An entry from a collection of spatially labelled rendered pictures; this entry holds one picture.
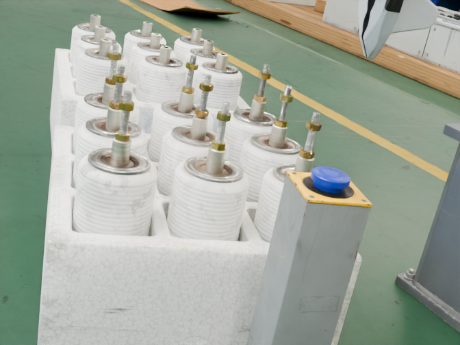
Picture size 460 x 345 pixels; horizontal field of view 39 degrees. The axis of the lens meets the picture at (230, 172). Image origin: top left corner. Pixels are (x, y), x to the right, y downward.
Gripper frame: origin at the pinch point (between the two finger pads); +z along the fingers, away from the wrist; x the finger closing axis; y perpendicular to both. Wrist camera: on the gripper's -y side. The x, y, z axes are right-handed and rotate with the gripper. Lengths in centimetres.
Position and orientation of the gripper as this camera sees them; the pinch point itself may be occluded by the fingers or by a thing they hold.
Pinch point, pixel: (365, 43)
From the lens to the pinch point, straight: 63.8
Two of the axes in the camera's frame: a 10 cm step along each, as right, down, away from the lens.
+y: 9.6, 0.8, 2.7
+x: -2.2, -4.0, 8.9
